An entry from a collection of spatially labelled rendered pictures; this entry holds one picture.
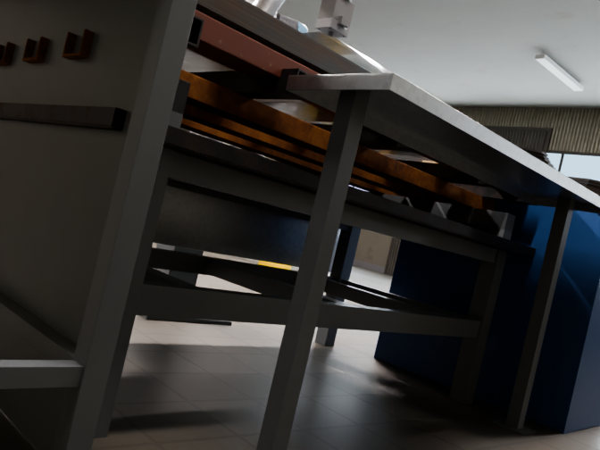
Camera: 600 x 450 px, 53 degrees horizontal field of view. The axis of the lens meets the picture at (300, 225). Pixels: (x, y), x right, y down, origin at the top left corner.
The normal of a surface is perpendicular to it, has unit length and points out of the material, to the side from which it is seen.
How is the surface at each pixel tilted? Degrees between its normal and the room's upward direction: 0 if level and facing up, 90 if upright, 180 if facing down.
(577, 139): 90
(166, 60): 90
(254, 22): 90
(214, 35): 90
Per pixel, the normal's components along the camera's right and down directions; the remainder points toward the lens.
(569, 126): -0.71, -0.17
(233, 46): 0.69, 0.16
